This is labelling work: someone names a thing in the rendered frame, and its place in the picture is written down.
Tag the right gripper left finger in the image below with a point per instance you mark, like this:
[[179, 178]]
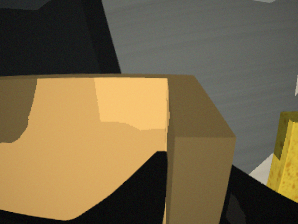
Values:
[[139, 200]]

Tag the yellow sponge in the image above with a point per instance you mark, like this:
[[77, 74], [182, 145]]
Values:
[[283, 176]]

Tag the tan tray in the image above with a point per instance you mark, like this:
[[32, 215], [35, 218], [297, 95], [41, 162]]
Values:
[[67, 141]]

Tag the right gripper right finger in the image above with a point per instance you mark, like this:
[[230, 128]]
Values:
[[249, 201]]

